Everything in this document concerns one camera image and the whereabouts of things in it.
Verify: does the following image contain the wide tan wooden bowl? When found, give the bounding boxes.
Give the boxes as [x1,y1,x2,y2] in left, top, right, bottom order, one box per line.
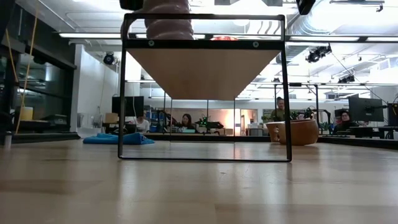
[266,119,320,146]

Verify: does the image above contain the black frame wooden shelf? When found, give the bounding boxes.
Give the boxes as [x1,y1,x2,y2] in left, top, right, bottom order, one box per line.
[117,12,293,163]

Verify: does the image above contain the black ceiling spotlight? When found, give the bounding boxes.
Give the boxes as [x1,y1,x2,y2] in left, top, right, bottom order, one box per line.
[338,74,356,84]
[305,45,332,63]
[103,52,116,66]

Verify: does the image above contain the person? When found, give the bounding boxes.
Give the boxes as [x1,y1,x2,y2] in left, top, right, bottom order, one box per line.
[269,96,287,123]
[178,113,196,131]
[336,110,356,132]
[136,110,150,133]

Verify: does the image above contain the cardboard box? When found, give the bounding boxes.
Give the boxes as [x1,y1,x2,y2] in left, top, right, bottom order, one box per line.
[104,112,119,124]

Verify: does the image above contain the blue cloth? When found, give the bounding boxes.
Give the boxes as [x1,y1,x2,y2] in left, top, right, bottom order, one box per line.
[82,133,155,146]

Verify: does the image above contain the small grey bottle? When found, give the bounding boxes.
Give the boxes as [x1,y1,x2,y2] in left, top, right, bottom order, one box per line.
[3,131,13,149]

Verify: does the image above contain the silver ceiling duct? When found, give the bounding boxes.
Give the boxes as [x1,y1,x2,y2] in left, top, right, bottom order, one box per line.
[285,0,355,35]

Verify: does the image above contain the black monitor on arm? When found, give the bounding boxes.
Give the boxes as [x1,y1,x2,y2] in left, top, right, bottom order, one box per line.
[348,96,385,123]

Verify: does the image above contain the long ceiling light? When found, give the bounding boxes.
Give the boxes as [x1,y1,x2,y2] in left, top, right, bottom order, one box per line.
[58,32,123,39]

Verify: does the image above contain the yellow bucket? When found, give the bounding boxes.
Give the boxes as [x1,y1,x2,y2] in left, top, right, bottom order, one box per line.
[19,106,34,121]

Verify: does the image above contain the background robot with green light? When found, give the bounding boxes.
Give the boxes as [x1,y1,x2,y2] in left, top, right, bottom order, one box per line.
[195,115,224,135]

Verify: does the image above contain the black computer monitor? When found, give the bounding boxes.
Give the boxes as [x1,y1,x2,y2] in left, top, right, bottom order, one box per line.
[111,96,145,118]
[387,102,398,127]

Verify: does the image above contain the dark storage box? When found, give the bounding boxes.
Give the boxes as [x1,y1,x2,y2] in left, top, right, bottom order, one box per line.
[46,114,68,126]

